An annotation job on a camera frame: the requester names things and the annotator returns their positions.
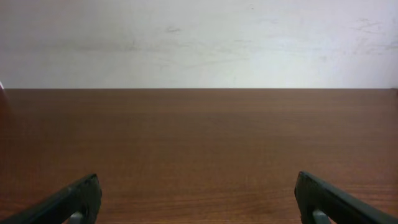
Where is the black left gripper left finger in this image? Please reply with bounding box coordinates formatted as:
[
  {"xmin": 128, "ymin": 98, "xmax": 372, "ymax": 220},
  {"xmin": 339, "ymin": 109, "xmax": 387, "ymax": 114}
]
[{"xmin": 1, "ymin": 174, "xmax": 102, "ymax": 224}]

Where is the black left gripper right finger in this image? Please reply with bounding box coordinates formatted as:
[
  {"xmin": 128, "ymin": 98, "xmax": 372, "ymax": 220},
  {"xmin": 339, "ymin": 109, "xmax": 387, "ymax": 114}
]
[{"xmin": 294, "ymin": 171, "xmax": 397, "ymax": 224}]

